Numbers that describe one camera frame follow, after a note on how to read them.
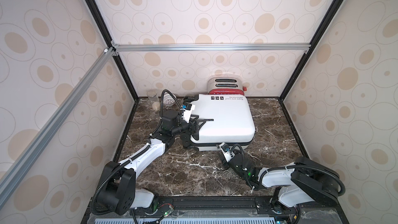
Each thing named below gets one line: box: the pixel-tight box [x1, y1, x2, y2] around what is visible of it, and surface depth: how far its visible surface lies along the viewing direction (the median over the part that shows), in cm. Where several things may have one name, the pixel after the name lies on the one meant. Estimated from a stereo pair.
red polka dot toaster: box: [207, 76, 248, 96], surface depth 108 cm
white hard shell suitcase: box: [190, 93, 256, 151], surface depth 85 cm
